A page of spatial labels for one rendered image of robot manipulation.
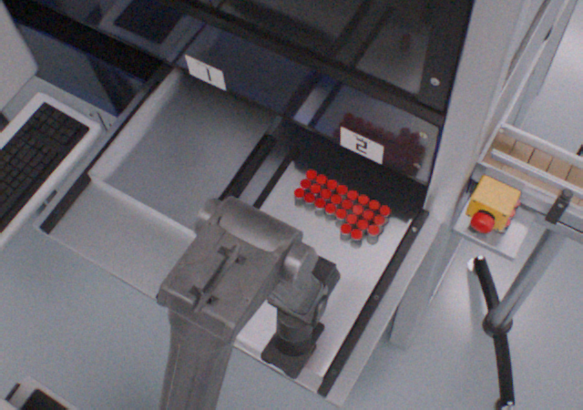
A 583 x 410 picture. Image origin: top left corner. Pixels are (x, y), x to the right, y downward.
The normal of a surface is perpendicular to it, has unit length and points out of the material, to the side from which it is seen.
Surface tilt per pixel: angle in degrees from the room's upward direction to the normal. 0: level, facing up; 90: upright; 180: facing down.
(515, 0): 90
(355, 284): 0
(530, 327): 0
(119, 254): 0
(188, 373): 60
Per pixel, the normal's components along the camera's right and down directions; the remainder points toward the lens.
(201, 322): -0.43, 0.45
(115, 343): -0.05, -0.47
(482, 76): -0.51, 0.77
